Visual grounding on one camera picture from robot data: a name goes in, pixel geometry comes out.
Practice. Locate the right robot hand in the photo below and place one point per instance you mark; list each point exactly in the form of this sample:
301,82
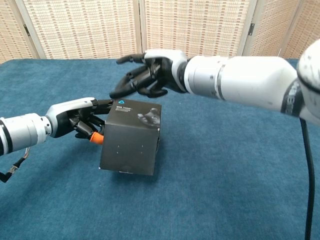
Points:
162,67

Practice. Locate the woven bamboo screen panel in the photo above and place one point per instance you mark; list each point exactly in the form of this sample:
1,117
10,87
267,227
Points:
195,27
10,30
270,27
307,20
82,27

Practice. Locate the dark cardboard box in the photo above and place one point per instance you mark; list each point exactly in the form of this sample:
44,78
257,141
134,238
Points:
130,145

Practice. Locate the black screen hinge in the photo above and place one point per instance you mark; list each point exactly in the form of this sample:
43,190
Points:
26,29
252,28

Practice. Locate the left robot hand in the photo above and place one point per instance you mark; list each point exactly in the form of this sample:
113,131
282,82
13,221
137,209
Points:
67,110

